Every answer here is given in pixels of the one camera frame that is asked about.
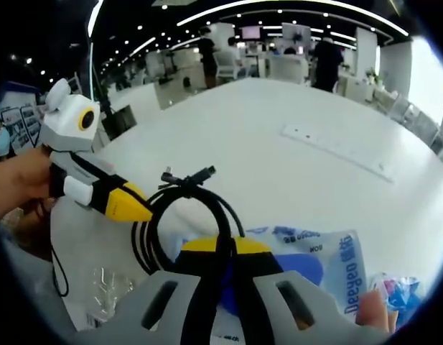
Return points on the blue sponge package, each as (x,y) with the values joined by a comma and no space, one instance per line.
(314,248)

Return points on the green potted plant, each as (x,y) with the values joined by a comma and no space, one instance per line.
(373,76)

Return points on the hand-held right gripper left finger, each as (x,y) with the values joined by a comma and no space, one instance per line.
(135,323)

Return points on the person's right hand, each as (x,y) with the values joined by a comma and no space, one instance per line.
(375,312)

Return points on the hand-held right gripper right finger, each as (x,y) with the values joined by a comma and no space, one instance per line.
(325,323)

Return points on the white table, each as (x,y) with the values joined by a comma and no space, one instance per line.
(242,125)

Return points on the black chair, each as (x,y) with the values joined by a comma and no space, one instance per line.
(118,124)

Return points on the table socket panel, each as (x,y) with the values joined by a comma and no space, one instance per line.
(332,149)

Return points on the blue tissue packet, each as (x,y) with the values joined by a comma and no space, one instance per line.
(404,291)

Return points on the white mesh office chair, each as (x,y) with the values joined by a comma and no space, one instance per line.
(420,122)

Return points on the blue poster board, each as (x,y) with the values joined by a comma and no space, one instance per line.
(16,122)

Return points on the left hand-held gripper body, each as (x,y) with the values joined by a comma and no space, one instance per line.
(66,118)

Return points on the person's left hand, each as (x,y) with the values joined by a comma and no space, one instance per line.
(20,179)

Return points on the computer monitor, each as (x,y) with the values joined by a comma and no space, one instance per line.
(296,33)
(251,33)

